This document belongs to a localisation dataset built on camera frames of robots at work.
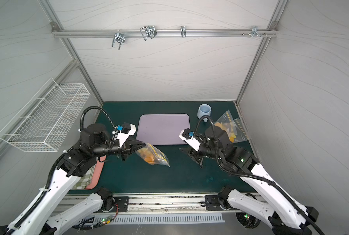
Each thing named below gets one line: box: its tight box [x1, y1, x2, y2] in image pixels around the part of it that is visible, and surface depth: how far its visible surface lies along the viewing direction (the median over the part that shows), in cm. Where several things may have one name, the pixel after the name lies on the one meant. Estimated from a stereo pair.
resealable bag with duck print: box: [135, 142, 171, 168], surface depth 65 cm
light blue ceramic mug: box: [197, 103, 212, 123], surface depth 110 cm
